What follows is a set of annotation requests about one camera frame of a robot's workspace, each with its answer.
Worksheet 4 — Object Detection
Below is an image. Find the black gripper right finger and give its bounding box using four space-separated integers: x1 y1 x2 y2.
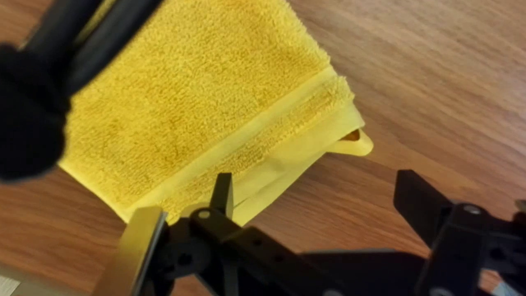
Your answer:
394 170 526 296

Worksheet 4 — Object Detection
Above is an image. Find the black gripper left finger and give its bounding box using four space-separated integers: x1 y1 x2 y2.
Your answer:
144 173 308 296

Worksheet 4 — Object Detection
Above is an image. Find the wooden table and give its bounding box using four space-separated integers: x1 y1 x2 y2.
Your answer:
0 0 526 294

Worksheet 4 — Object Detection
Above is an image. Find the yellow folded towel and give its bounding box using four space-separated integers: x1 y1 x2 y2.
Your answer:
62 0 374 224

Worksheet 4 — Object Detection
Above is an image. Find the black cable near camera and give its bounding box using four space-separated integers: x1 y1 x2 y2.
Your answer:
0 0 165 183

